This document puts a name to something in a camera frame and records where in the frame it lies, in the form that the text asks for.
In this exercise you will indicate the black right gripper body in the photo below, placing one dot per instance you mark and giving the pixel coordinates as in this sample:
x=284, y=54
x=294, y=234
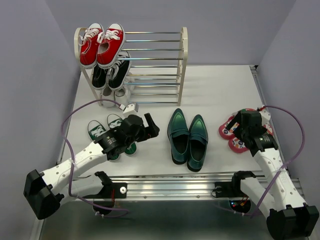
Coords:
x=240, y=132

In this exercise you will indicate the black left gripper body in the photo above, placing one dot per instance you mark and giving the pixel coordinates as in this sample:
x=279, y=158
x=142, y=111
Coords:
x=144, y=132

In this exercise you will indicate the green loafer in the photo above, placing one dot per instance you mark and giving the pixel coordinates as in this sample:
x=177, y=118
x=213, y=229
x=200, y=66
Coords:
x=198, y=143
x=178, y=136

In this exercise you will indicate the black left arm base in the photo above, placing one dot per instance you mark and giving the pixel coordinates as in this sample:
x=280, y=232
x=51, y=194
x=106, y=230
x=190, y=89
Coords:
x=104, y=192

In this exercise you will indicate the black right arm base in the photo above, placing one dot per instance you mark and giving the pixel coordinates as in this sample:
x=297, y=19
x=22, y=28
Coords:
x=239, y=202

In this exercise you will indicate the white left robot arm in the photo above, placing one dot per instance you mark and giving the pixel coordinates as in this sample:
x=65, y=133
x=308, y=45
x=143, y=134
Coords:
x=46, y=191

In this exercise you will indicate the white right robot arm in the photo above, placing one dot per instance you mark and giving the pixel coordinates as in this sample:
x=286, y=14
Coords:
x=287, y=213

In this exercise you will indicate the cream metal shoe shelf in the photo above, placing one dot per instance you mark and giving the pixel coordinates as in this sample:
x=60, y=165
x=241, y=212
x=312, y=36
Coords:
x=158, y=65

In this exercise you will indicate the right green sneaker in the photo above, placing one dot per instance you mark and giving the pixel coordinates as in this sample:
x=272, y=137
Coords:
x=114, y=120

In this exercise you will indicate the green sneaker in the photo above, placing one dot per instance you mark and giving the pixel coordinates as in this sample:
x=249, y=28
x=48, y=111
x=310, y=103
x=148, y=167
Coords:
x=114, y=120
x=96, y=129

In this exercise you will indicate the right white sneaker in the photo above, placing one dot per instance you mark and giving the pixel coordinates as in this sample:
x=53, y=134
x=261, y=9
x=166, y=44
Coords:
x=123, y=95

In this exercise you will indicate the white sneaker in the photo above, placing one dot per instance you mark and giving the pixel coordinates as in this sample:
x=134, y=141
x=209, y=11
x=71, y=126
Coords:
x=109, y=94
x=123, y=95

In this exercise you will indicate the left green sneaker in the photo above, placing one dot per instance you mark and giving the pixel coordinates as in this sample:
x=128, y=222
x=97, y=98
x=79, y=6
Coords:
x=96, y=129

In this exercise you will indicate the left white sneaker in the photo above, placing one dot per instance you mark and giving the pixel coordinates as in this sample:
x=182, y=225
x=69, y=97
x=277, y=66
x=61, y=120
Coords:
x=109, y=94

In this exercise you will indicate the right black sneaker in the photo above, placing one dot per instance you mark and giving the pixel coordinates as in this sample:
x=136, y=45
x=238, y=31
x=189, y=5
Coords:
x=117, y=73

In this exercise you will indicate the black sneaker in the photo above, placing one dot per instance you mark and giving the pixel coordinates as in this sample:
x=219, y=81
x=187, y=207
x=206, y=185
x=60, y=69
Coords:
x=117, y=73
x=99, y=78

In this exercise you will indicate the left black sneaker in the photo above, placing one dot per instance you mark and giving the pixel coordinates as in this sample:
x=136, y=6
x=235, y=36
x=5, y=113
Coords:
x=99, y=78

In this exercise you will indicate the right red sneaker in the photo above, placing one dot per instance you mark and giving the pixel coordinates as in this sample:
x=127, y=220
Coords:
x=110, y=42

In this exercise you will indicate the red sneaker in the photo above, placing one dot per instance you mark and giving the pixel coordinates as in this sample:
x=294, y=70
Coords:
x=110, y=42
x=89, y=45

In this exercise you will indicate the left red sneaker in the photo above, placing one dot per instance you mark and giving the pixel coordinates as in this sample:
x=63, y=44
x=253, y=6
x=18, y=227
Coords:
x=89, y=45

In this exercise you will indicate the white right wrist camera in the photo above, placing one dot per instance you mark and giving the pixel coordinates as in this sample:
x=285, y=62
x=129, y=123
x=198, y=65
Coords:
x=265, y=115

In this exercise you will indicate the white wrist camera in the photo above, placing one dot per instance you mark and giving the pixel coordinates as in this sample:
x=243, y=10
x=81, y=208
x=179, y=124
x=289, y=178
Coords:
x=265, y=115
x=130, y=109

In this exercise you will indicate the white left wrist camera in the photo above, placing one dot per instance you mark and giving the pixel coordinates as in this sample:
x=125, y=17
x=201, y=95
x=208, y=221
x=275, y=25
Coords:
x=130, y=109

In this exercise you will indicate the aluminium front rail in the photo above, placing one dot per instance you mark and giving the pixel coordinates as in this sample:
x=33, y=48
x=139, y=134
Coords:
x=196, y=187

